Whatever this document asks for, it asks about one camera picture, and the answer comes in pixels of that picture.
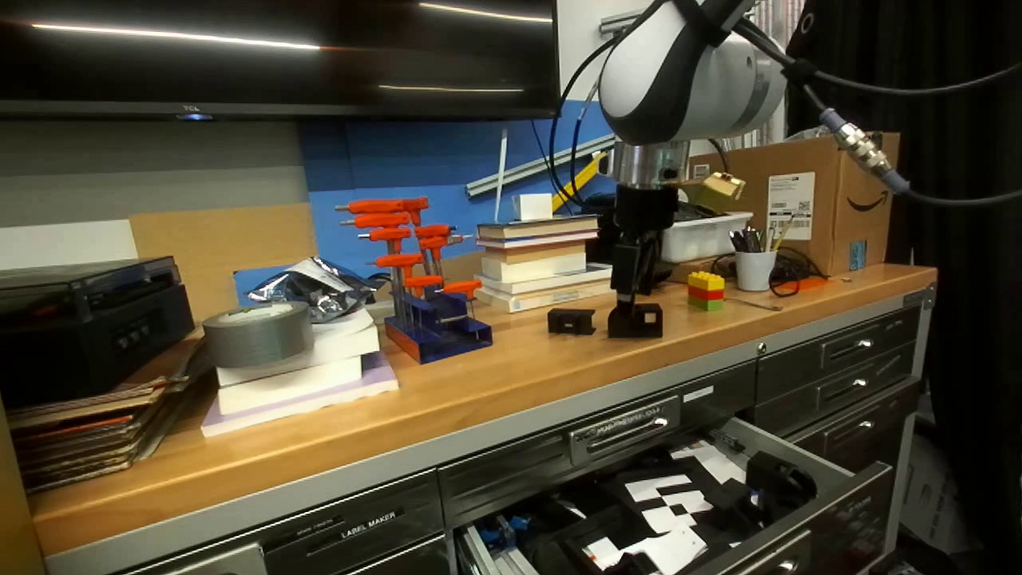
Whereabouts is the aluminium rail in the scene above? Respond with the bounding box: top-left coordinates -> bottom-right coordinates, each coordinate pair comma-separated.
462,131 -> 621,201

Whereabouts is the cardboard shipping box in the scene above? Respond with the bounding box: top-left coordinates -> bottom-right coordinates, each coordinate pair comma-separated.
689,129 -> 903,281

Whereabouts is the black curtain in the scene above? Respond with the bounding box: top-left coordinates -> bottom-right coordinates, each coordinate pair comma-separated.
787,0 -> 1022,575

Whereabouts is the stack of dark boards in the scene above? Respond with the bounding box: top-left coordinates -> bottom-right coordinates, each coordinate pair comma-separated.
4,339 -> 219,497

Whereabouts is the thin red-edged book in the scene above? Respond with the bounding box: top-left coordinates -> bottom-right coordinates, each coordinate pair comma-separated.
477,229 -> 601,252

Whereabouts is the brown cardboard sheet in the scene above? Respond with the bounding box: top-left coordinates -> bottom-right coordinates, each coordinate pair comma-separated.
126,201 -> 320,323

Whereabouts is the white pen cup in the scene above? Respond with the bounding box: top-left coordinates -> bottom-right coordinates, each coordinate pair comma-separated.
732,250 -> 779,298

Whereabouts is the thick white book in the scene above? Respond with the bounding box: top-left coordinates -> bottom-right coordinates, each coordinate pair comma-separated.
479,243 -> 595,287

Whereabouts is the black lugged plastic block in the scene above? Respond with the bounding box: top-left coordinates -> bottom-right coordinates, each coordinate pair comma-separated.
545,308 -> 601,339

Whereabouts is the white paperback book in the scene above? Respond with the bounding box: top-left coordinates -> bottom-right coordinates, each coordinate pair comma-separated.
477,263 -> 617,300
482,281 -> 621,317

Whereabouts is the yellow red green brick stack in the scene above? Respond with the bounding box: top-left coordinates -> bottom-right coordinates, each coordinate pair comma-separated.
684,267 -> 729,317

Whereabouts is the black electronics box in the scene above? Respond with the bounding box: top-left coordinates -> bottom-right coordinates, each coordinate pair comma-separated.
0,252 -> 197,409

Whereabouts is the white plastic bin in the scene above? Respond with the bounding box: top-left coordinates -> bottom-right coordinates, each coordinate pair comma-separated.
658,209 -> 758,265

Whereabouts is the black wall monitor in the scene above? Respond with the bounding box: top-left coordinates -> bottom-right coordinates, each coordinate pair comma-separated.
0,0 -> 562,120

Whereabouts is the blue plastic piece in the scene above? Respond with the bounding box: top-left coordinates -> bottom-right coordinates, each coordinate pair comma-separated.
473,511 -> 536,553

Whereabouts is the small white box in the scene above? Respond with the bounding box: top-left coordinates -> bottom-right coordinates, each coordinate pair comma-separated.
518,190 -> 556,225

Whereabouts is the white foam board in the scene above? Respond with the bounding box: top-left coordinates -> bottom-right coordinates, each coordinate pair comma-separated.
0,216 -> 142,274

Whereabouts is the white box with labels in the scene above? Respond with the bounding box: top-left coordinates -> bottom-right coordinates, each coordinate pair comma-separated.
578,524 -> 711,575

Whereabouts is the small yellow box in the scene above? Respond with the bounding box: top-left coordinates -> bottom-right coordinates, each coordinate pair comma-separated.
689,168 -> 749,216

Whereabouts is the blue wall panel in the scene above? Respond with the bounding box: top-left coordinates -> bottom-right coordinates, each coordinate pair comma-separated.
233,115 -> 621,312

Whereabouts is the dark workbench drawer cabinet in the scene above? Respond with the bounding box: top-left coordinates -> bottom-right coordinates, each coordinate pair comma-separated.
43,274 -> 939,575

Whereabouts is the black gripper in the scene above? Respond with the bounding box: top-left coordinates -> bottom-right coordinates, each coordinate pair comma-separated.
610,181 -> 680,310

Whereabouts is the yellow black level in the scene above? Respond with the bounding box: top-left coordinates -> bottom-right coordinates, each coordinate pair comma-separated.
549,148 -> 617,216

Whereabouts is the blue hex key stand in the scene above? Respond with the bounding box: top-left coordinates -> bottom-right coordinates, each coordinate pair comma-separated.
380,292 -> 496,366

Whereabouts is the gray cover book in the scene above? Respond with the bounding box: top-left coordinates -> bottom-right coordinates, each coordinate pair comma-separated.
473,213 -> 601,240

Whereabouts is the gray duct tape roll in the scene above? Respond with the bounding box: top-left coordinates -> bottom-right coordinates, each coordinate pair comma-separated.
202,300 -> 318,371

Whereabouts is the gray metal tool drawer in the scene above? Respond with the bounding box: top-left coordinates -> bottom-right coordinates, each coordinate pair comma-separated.
452,411 -> 903,575

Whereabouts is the silver rod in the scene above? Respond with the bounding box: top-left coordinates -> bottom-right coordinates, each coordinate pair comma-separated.
488,125 -> 512,227

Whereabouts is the dark cabinet drawer front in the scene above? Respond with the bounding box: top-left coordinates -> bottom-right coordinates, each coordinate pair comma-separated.
792,383 -> 920,473
570,392 -> 687,468
758,349 -> 923,429
758,304 -> 927,376

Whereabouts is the orange T-handle hex key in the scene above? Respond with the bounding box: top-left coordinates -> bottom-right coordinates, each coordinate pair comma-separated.
395,195 -> 435,232
400,273 -> 452,323
343,195 -> 411,308
364,227 -> 419,312
352,210 -> 414,312
439,279 -> 485,329
411,222 -> 459,312
374,250 -> 429,317

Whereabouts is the black cable loop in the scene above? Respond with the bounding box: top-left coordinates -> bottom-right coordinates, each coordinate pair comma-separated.
706,245 -> 833,300

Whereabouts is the black plastic part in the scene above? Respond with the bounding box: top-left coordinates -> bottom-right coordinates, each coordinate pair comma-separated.
743,449 -> 823,524

